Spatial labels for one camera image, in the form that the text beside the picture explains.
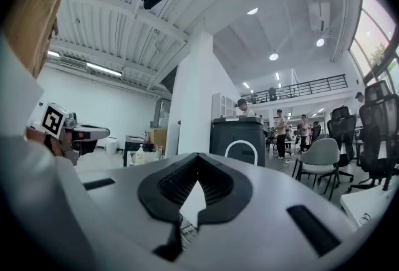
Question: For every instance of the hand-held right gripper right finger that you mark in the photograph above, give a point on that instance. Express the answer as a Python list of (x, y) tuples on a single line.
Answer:
[(265, 195)]

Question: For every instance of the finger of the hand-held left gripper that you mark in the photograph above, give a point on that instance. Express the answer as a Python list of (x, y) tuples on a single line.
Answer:
[(93, 132)]

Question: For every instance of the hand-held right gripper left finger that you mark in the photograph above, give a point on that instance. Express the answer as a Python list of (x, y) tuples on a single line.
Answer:
[(131, 201)]

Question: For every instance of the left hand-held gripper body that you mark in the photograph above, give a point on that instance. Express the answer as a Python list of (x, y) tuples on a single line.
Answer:
[(53, 120)]

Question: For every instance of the person's left forearm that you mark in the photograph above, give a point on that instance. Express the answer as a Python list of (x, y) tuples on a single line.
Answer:
[(35, 135)]

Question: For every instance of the orange-label pump bottle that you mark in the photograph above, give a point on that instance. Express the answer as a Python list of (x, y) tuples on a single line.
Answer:
[(141, 156)]

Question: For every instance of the red bottle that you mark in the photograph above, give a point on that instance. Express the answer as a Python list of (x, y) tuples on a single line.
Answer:
[(146, 137)]

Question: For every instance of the green pump dispenser bottle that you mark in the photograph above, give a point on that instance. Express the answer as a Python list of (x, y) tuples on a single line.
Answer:
[(159, 153)]

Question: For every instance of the person's left hand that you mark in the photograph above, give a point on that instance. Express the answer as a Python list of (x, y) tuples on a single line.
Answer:
[(55, 146)]

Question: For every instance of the white waste bin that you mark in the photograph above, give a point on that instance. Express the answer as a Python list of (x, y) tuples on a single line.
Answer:
[(111, 145)]

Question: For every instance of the black table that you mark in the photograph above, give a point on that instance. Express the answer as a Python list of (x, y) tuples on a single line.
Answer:
[(134, 140)]

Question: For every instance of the fluorescent tube light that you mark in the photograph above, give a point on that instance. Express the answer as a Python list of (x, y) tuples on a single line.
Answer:
[(53, 54), (104, 68)]

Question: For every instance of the large black cabinet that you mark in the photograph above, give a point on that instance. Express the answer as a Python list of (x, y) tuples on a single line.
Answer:
[(237, 135)]

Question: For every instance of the brown cardboard box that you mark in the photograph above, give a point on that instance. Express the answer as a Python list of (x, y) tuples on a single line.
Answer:
[(159, 139)]

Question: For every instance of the grey padded chair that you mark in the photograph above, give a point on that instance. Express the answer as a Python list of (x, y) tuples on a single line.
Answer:
[(321, 154)]

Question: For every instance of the grey glass-door cabinet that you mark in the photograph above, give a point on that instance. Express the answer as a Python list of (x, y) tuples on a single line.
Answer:
[(162, 114)]

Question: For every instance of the white arched cupboard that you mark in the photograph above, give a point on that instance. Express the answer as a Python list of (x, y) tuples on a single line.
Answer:
[(223, 104)]

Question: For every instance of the black mesh office chair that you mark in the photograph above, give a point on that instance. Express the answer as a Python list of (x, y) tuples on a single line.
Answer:
[(343, 132), (378, 126)]

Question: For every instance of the white desk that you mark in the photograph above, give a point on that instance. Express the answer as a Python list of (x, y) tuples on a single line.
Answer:
[(364, 201)]

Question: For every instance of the eyeglasses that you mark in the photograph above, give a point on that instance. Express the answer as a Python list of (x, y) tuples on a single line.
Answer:
[(365, 218)]

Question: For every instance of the person's mustard shirt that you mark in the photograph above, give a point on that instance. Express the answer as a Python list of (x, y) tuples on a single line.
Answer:
[(31, 14)]

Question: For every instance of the black balcony railing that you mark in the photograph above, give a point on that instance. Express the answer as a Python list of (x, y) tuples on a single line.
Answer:
[(296, 87)]

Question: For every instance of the round ceiling light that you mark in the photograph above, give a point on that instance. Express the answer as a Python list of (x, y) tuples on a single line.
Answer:
[(320, 42), (252, 10), (273, 56)]

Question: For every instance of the white ceiling air conditioner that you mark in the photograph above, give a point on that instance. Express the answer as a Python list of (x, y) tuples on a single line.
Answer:
[(319, 16)]

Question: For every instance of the large glass window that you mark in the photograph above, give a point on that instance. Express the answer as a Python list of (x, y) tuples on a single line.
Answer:
[(374, 39)]

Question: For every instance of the white wall air vent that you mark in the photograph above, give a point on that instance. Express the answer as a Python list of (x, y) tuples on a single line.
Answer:
[(73, 63)]

